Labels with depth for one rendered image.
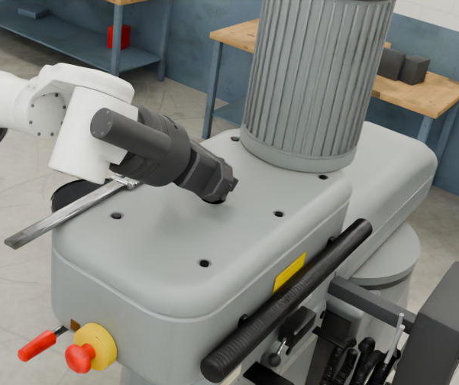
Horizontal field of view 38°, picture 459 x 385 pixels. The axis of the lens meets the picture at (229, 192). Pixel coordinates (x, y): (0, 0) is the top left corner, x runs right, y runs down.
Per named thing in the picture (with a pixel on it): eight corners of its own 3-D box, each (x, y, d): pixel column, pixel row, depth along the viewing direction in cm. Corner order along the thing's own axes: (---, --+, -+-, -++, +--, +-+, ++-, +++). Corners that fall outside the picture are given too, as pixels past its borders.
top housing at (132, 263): (177, 412, 82) (192, 313, 74) (31, 312, 93) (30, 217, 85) (343, 252, 117) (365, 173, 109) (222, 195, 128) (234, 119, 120)
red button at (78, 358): (82, 383, 82) (84, 360, 80) (60, 367, 84) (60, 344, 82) (101, 368, 85) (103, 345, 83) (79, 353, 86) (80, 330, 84)
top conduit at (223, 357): (220, 389, 80) (224, 368, 78) (192, 372, 82) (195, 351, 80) (370, 239, 114) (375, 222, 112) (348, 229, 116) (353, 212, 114)
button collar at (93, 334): (105, 380, 85) (108, 344, 81) (72, 356, 87) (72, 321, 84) (116, 370, 86) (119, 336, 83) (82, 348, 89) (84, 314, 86)
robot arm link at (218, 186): (158, 179, 96) (96, 156, 87) (191, 122, 95) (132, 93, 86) (211, 223, 88) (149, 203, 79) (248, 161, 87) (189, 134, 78)
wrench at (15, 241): (21, 254, 78) (21, 248, 78) (-3, 241, 80) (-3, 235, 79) (147, 180, 97) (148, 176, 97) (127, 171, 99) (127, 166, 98)
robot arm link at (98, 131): (104, 185, 85) (30, 161, 76) (130, 105, 85) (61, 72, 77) (163, 205, 78) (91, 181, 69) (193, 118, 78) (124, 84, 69)
